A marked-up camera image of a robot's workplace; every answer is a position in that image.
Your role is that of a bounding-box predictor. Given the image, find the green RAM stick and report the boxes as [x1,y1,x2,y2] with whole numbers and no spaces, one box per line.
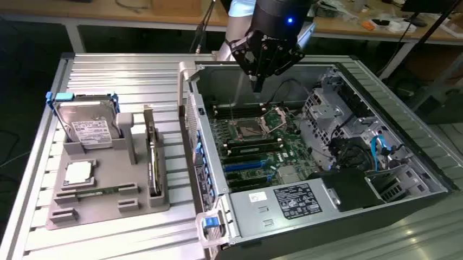
[74,186,121,196]

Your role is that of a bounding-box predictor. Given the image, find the black open PC case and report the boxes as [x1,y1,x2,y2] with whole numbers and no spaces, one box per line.
[179,61,460,260]

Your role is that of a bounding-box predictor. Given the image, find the hard disk with blue carrier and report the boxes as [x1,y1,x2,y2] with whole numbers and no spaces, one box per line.
[46,92,123,145]

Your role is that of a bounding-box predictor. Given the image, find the silver CPU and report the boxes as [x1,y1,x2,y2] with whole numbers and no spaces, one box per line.
[65,161,94,184]

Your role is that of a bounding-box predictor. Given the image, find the wooden workbench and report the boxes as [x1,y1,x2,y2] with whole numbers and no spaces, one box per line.
[0,0,230,54]
[311,0,463,80]

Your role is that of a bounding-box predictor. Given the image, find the green motherboard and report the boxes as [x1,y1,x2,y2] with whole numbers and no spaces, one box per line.
[209,101,315,190]

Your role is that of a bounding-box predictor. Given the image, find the grey power supply unit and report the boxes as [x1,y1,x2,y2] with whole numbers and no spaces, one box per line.
[227,180,341,239]

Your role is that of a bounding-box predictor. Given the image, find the blue disk wire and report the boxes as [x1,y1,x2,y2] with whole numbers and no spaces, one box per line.
[370,134,389,173]

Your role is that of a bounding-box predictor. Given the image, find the CPU socket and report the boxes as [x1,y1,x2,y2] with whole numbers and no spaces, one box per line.
[231,119,271,139]

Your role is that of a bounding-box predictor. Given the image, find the installed RAM stick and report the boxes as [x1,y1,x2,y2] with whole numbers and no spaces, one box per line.
[222,143,282,157]

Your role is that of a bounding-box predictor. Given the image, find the thin black wire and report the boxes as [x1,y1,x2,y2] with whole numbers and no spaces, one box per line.
[269,78,310,106]

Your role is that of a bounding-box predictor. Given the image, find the metal socket cover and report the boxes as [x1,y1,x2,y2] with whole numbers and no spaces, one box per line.
[259,107,294,133]

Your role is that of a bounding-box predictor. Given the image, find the black hanging cable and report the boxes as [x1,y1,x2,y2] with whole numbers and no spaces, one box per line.
[190,0,218,54]

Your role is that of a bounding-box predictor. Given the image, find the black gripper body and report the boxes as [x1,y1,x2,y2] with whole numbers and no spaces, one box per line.
[253,0,317,46]

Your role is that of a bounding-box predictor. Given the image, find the black monitor stand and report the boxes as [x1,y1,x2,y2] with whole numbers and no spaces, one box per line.
[399,0,430,27]

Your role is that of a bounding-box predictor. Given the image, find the metal disk bay cage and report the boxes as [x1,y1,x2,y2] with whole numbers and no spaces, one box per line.
[299,67,410,174]

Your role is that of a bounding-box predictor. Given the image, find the black slanted pole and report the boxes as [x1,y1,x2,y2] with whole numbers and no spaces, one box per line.
[418,8,456,46]

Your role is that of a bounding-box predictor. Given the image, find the silver chipset heatsink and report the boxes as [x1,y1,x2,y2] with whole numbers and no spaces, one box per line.
[281,166,303,182]

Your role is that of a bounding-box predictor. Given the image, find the black fan shroud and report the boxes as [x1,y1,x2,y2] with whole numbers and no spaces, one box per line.
[310,167,387,212]

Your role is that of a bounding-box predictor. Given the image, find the grey parts rack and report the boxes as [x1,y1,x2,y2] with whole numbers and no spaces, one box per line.
[46,105,171,231]

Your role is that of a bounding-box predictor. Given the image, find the Nvidia graphics card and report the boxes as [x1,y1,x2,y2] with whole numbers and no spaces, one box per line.
[143,105,165,197]

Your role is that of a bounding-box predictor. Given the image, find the blue case latch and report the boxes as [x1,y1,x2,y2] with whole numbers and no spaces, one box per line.
[202,216,221,229]

